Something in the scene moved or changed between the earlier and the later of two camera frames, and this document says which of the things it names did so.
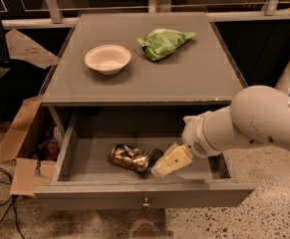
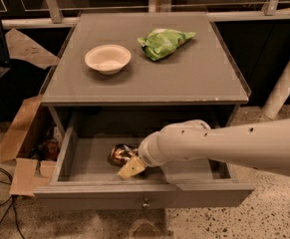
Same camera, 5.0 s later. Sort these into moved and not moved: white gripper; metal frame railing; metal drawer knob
Moved: white gripper
Not moved: metal frame railing; metal drawer knob
